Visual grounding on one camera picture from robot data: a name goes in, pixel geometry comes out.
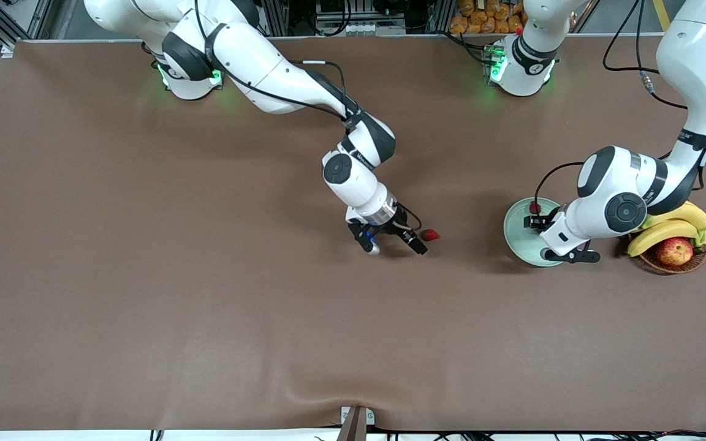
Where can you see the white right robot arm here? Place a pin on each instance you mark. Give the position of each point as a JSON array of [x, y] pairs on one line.
[[255, 61]]

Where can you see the aluminium frame profile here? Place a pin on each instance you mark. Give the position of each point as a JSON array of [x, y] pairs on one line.
[[278, 18], [442, 15], [39, 18]]

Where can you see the white connector strip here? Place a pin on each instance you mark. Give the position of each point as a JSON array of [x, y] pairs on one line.
[[359, 28]]

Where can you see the pale green round plate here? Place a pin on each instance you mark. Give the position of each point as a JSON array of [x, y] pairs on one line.
[[518, 236]]

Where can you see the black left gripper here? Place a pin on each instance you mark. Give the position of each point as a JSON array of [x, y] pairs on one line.
[[537, 221]]

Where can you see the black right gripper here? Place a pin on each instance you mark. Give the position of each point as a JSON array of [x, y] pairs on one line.
[[397, 223]]

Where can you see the red yellow apple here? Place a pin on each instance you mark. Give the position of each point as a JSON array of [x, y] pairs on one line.
[[675, 251]]

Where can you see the brown wicker basket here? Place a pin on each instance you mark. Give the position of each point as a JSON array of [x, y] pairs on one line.
[[653, 264]]

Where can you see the large brown table mat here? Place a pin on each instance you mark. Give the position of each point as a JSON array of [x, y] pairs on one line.
[[328, 306]]

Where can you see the pile of orange bread rolls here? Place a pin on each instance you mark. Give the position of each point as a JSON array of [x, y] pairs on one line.
[[482, 18]]

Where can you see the black electronics box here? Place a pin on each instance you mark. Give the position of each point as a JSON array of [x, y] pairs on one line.
[[331, 6]]

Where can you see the grey bracket with brown bar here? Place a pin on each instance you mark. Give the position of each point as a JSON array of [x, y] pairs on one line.
[[353, 429]]

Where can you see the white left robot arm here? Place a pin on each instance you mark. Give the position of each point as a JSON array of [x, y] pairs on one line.
[[622, 184]]

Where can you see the long yellow banana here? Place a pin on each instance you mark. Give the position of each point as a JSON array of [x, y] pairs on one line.
[[659, 233], [687, 213]]

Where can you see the small red toy strawberry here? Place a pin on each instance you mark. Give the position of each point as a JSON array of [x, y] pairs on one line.
[[535, 207], [431, 234]]

